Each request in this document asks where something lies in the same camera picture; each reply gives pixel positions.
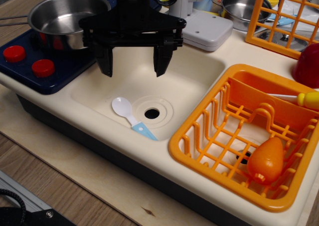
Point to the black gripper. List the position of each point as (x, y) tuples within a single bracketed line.
[(133, 23)]

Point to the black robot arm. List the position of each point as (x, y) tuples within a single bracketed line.
[(132, 23)]

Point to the stainless steel pan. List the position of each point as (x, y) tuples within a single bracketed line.
[(56, 22)]

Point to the cream toy sink unit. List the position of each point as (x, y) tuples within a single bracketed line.
[(163, 104)]

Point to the grey toy faucet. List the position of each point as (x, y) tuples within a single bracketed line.
[(203, 30)]

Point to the red stove knob right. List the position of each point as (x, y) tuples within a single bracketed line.
[(43, 68)]

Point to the red stove knob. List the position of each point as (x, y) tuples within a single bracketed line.
[(14, 54), (43, 68)]

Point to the dark blue toy stove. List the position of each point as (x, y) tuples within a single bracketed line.
[(68, 64)]

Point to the small steel pot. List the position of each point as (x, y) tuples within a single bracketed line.
[(237, 11)]

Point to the red stove knob left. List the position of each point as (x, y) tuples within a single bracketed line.
[(14, 54)]

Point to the orange dish drainer basket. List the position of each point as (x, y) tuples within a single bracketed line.
[(235, 117)]

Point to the orange plastic rack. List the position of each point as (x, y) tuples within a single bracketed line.
[(275, 28)]

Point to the orange toy carrot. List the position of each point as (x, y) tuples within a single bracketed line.
[(266, 162)]

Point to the red plastic cup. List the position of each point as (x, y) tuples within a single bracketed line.
[(306, 70)]

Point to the white spoon with blue handle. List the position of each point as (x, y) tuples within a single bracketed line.
[(122, 107)]

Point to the yellow handled toy utensil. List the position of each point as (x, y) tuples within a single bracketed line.
[(309, 100)]

